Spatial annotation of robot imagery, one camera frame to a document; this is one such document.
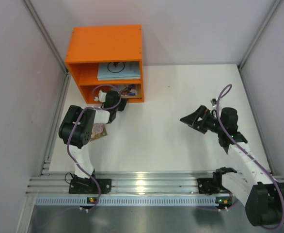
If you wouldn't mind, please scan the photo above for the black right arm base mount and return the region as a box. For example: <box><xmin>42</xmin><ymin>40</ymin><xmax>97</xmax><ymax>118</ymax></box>
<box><xmin>197</xmin><ymin>178</ymin><xmax>231</xmax><ymax>196</ymax></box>

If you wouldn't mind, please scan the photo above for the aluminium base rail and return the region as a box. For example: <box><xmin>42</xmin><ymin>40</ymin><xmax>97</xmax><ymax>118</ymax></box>
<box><xmin>26</xmin><ymin>171</ymin><xmax>212</xmax><ymax>196</ymax></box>

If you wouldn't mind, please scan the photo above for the orange two-shelf cabinet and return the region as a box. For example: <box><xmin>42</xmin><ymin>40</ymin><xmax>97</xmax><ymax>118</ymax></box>
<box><xmin>65</xmin><ymin>25</ymin><xmax>144</xmax><ymax>104</ymax></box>

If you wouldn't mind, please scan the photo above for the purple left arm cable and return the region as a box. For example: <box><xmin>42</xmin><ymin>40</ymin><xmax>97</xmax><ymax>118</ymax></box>
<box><xmin>66</xmin><ymin>84</ymin><xmax>122</xmax><ymax>212</ymax></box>

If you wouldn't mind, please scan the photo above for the slotted grey cable duct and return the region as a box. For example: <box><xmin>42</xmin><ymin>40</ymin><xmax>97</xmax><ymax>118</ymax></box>
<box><xmin>35</xmin><ymin>196</ymin><xmax>232</xmax><ymax>207</ymax></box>

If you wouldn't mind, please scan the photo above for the pink illustrated fairy-tale book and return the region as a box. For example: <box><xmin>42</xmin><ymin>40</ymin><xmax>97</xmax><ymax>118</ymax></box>
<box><xmin>90</xmin><ymin>123</ymin><xmax>107</xmax><ymax>141</ymax></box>

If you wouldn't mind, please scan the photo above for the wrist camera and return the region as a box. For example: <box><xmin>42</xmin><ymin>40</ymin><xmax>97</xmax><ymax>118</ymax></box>
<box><xmin>211</xmin><ymin>98</ymin><xmax>221</xmax><ymax>109</ymax></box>
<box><xmin>94</xmin><ymin>90</ymin><xmax>107</xmax><ymax>103</ymax></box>

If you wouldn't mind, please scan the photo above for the left aluminium corner post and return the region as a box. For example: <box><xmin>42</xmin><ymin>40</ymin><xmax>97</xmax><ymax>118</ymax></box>
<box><xmin>23</xmin><ymin>0</ymin><xmax>69</xmax><ymax>73</ymax></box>

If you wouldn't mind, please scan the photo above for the right aluminium corner post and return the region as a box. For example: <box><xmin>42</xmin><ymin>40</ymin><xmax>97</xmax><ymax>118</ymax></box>
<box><xmin>237</xmin><ymin>0</ymin><xmax>284</xmax><ymax>71</ymax></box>

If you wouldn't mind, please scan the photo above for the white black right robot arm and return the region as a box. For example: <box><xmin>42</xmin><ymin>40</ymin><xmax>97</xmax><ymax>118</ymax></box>
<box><xmin>180</xmin><ymin>105</ymin><xmax>284</xmax><ymax>226</ymax></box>

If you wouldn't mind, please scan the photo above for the aluminium corner post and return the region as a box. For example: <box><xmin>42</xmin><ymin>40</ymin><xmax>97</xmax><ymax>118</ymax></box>
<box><xmin>23</xmin><ymin>0</ymin><xmax>69</xmax><ymax>73</ymax></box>
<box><xmin>237</xmin><ymin>0</ymin><xmax>284</xmax><ymax>71</ymax></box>

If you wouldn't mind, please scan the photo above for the orange illustrated book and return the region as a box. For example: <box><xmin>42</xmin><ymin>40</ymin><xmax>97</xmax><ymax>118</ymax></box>
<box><xmin>115</xmin><ymin>84</ymin><xmax>141</xmax><ymax>98</ymax></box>

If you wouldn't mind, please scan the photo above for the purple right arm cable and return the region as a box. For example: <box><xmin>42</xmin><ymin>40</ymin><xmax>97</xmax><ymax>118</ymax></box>
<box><xmin>216</xmin><ymin>84</ymin><xmax>284</xmax><ymax>230</ymax></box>

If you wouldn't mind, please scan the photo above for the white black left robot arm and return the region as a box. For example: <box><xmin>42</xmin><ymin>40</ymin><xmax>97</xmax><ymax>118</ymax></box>
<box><xmin>58</xmin><ymin>90</ymin><xmax>127</xmax><ymax>179</ymax></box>

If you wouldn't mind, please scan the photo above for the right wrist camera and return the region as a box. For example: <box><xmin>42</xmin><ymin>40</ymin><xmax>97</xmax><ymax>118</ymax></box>
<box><xmin>211</xmin><ymin>98</ymin><xmax>221</xmax><ymax>109</ymax></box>

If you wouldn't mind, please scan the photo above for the light blue cat book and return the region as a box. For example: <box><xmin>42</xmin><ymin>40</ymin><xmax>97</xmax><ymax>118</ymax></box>
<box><xmin>97</xmin><ymin>62</ymin><xmax>141</xmax><ymax>81</ymax></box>

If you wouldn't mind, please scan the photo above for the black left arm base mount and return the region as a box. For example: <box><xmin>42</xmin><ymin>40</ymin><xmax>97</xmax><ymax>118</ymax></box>
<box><xmin>68</xmin><ymin>177</ymin><xmax>112</xmax><ymax>194</ymax></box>

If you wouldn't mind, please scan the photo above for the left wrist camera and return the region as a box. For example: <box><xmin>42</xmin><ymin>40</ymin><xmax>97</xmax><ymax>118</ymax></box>
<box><xmin>94</xmin><ymin>90</ymin><xmax>107</xmax><ymax>103</ymax></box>

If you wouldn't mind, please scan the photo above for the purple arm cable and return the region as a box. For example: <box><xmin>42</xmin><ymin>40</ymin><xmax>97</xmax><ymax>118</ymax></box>
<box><xmin>66</xmin><ymin>84</ymin><xmax>122</xmax><ymax>212</ymax></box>
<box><xmin>216</xmin><ymin>84</ymin><xmax>284</xmax><ymax>230</ymax></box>

